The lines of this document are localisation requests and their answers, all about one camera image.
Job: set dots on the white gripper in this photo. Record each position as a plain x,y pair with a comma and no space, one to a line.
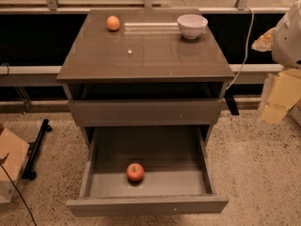
289,46

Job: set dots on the red apple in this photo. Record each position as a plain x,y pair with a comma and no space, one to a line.
135,172

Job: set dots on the open grey middle drawer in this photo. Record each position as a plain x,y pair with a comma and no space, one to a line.
176,177

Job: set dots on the grey drawer cabinet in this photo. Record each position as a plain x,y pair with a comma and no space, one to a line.
147,59

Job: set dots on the closed grey top drawer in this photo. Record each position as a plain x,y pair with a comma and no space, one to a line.
144,113

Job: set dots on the white ceramic bowl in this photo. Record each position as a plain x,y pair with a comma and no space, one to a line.
192,25

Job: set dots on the orange fruit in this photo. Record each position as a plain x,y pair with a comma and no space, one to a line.
113,23

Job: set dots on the black metal stand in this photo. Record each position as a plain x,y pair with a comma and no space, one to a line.
33,151

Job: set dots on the cardboard box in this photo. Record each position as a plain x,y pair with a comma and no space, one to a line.
13,154

